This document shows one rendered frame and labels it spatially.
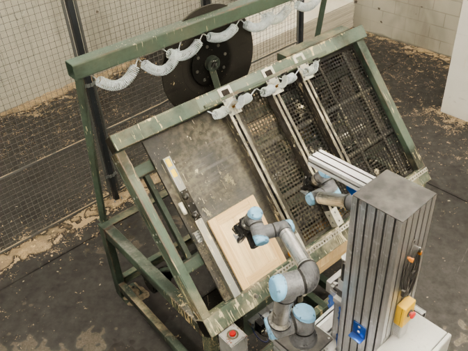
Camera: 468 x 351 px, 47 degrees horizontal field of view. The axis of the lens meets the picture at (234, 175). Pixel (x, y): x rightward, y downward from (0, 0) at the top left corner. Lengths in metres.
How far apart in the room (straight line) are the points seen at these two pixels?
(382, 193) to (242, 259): 1.34
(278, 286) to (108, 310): 2.45
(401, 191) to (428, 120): 4.51
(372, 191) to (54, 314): 3.15
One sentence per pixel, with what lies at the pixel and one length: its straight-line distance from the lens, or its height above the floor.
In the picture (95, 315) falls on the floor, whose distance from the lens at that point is 4.66.
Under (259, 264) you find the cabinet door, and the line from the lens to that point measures 3.49.
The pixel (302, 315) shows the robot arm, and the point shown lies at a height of 1.27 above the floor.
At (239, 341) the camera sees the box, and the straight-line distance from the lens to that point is 3.16.
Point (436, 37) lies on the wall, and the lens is 8.48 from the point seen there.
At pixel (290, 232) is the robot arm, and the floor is 1.63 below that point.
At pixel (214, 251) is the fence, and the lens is 3.32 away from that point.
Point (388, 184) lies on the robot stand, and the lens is 2.40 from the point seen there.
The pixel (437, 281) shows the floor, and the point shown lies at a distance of 4.86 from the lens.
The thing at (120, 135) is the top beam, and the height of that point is 1.85.
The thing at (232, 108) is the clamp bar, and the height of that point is 1.75.
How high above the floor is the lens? 3.49
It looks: 37 degrees down
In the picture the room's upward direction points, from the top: 4 degrees counter-clockwise
